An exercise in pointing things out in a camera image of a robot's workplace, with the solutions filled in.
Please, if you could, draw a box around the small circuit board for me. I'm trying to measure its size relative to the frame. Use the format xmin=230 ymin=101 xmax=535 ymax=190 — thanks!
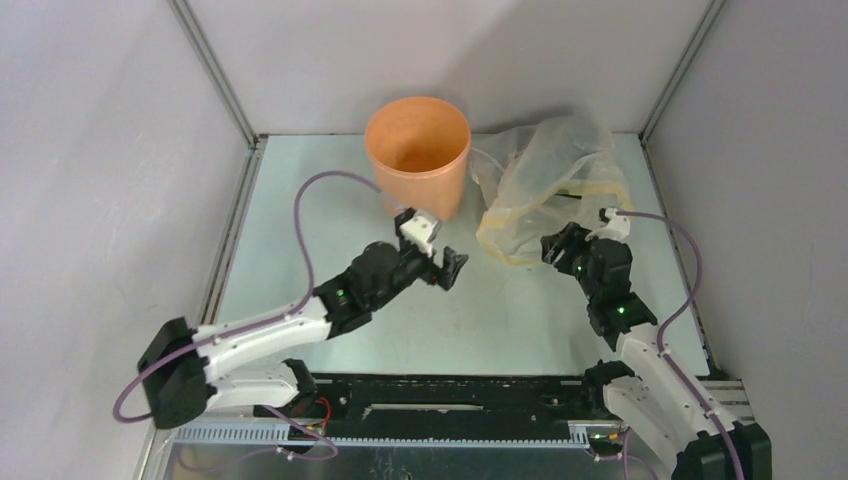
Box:
xmin=589 ymin=431 xmax=626 ymax=444
xmin=288 ymin=427 xmax=324 ymax=441

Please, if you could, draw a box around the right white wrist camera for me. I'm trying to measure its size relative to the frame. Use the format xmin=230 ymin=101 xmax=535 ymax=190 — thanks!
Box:
xmin=585 ymin=207 xmax=631 ymax=243

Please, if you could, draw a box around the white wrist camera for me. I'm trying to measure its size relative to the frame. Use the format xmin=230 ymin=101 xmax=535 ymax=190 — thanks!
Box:
xmin=394 ymin=208 xmax=442 ymax=258
xmin=585 ymin=207 xmax=631 ymax=243

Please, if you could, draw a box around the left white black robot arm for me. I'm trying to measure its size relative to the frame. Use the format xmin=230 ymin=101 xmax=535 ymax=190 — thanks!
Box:
xmin=137 ymin=242 xmax=468 ymax=429

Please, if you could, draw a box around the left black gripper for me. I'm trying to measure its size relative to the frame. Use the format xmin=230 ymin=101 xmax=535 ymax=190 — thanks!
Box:
xmin=370 ymin=218 xmax=467 ymax=310

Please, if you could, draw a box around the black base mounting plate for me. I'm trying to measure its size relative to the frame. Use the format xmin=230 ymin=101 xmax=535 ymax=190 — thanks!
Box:
xmin=254 ymin=374 xmax=607 ymax=442

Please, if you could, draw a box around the right aluminium corner post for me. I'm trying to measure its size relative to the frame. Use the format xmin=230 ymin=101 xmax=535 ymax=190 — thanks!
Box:
xmin=639 ymin=0 xmax=728 ymax=146

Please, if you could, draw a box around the left small circuit board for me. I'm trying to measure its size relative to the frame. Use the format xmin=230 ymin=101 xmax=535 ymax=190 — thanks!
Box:
xmin=288 ymin=427 xmax=324 ymax=441

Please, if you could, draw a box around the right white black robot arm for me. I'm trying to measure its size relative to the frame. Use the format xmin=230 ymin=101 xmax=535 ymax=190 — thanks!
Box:
xmin=541 ymin=222 xmax=774 ymax=479

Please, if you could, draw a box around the aluminium frame rail front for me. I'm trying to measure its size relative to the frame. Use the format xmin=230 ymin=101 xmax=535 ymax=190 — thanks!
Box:
xmin=148 ymin=377 xmax=757 ymax=452

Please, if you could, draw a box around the orange plastic trash bin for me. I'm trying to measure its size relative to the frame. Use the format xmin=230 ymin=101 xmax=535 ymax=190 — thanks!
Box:
xmin=364 ymin=96 xmax=472 ymax=221

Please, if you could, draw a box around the aluminium corner post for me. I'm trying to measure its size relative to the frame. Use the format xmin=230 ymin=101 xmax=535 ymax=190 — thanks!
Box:
xmin=167 ymin=0 xmax=258 ymax=149
xmin=639 ymin=0 xmax=728 ymax=146

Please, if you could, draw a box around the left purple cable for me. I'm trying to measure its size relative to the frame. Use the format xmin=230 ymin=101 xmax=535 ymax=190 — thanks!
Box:
xmin=112 ymin=170 xmax=412 ymax=424

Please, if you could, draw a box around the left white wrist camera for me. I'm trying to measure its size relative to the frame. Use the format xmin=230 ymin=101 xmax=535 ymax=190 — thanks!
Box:
xmin=394 ymin=208 xmax=442 ymax=258

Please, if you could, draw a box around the translucent yellowish plastic bag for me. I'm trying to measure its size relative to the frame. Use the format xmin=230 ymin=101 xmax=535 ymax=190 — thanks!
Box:
xmin=468 ymin=115 xmax=632 ymax=265

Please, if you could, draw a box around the left aluminium corner post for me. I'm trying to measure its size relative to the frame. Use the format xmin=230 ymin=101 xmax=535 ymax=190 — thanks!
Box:
xmin=167 ymin=0 xmax=258 ymax=149

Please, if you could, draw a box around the right small circuit board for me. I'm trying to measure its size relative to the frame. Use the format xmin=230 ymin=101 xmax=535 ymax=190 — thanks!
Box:
xmin=589 ymin=431 xmax=626 ymax=444

